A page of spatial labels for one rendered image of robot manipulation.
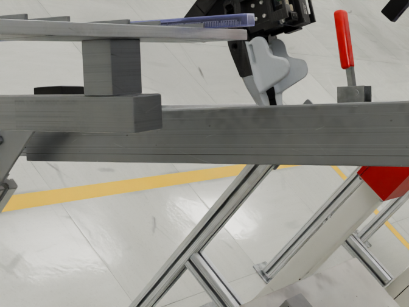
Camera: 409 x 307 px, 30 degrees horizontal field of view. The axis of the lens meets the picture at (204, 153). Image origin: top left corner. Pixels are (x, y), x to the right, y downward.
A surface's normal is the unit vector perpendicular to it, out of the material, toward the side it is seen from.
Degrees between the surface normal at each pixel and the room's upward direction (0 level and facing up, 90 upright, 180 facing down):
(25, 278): 0
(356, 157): 90
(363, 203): 90
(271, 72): 90
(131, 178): 0
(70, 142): 90
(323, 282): 0
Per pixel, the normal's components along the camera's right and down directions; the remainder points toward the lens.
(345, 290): 0.55, -0.70
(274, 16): -0.57, 0.06
